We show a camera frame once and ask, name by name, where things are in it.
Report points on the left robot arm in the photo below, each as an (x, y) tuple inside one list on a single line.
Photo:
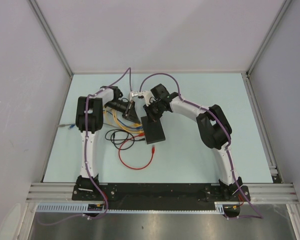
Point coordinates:
[(90, 120)]

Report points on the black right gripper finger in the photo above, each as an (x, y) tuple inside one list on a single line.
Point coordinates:
[(155, 117), (150, 117)]

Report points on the aluminium front frame rail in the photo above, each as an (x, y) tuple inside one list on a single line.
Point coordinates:
[(261, 193)]

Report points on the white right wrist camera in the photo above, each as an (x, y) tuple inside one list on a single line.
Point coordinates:
[(146, 95)]

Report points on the black network switch box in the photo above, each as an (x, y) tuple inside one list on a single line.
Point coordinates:
[(153, 131)]

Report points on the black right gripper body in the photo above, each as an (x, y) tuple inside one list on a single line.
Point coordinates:
[(154, 107)]

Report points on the slotted cable duct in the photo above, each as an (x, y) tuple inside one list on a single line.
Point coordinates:
[(91, 208)]

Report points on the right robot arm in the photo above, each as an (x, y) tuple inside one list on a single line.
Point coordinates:
[(213, 126)]

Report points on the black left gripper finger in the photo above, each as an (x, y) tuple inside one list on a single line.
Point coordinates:
[(132, 106), (130, 115)]

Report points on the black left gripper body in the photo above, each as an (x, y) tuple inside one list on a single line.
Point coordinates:
[(119, 105)]

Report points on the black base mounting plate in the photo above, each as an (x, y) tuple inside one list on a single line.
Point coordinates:
[(158, 196)]

